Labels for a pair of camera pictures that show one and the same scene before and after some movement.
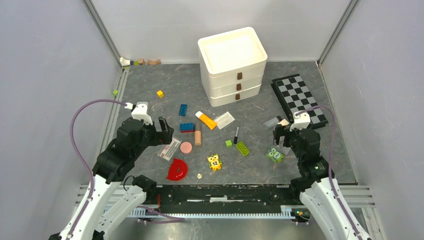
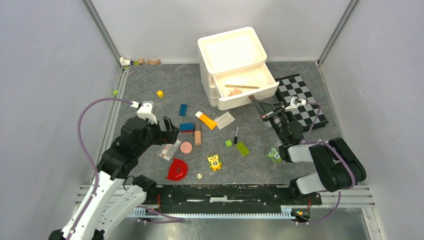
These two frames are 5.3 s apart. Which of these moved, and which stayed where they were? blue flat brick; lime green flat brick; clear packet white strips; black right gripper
Moved: black right gripper
Stayed: clear packet white strips; lime green flat brick; blue flat brick
